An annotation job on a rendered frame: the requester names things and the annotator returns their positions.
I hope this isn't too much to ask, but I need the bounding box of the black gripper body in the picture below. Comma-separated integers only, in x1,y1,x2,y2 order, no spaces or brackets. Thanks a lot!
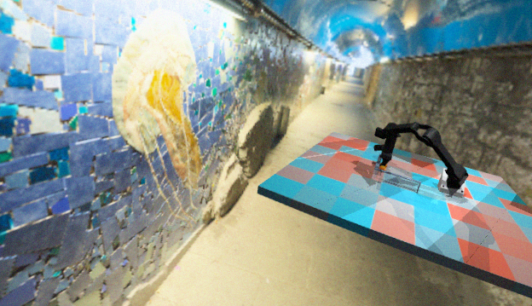
380,141,395,160

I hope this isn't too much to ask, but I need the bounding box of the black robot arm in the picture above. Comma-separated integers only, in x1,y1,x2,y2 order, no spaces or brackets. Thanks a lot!
374,122,469,189

